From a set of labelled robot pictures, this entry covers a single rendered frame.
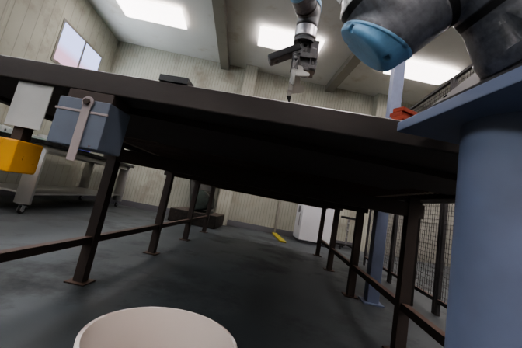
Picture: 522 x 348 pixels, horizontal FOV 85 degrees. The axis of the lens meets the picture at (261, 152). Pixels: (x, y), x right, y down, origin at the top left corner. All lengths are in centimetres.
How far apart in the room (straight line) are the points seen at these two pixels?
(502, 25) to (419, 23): 11
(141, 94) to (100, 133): 14
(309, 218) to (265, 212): 118
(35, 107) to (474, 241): 97
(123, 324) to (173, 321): 11
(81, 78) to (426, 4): 78
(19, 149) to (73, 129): 15
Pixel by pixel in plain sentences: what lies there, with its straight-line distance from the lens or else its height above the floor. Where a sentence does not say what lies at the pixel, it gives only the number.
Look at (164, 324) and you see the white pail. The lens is 84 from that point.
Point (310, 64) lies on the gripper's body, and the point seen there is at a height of 113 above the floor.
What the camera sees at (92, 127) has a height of 76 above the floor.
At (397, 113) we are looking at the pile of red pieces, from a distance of 176.
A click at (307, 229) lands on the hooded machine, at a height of 28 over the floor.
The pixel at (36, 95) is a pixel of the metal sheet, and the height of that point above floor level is 82.
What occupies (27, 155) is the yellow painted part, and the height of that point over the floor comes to 67.
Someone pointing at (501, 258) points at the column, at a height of 65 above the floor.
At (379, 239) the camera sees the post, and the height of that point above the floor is 53.
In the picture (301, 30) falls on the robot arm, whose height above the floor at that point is 124.
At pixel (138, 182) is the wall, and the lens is 707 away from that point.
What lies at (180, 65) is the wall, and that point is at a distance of 754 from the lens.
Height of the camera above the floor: 67
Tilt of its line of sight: 10 degrees up
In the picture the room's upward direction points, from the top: 11 degrees clockwise
